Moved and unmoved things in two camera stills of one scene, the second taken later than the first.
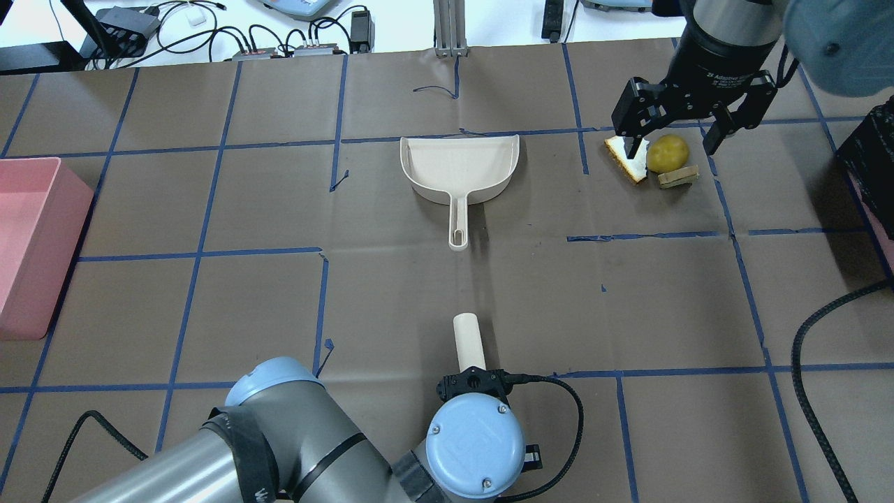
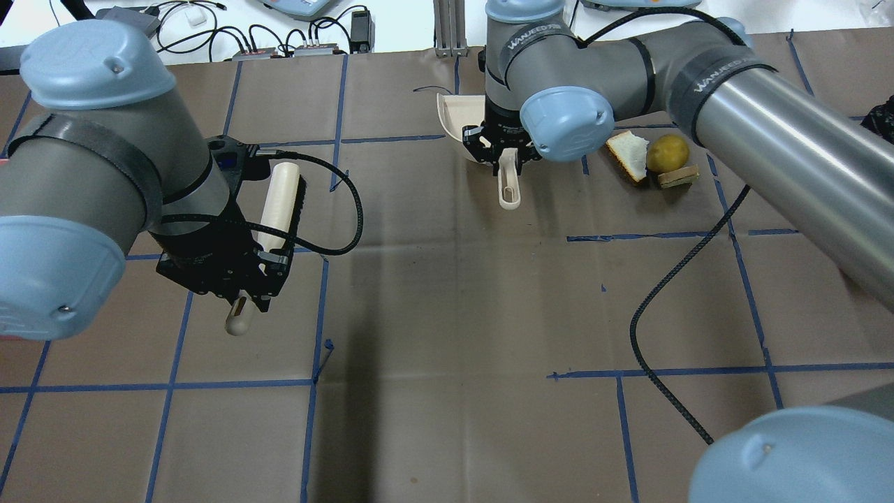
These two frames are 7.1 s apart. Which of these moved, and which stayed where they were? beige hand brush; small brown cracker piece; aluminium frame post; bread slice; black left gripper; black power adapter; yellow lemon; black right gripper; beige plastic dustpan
Moved: black right gripper; beige plastic dustpan; beige hand brush; black left gripper
Stayed: black power adapter; bread slice; aluminium frame post; yellow lemon; small brown cracker piece
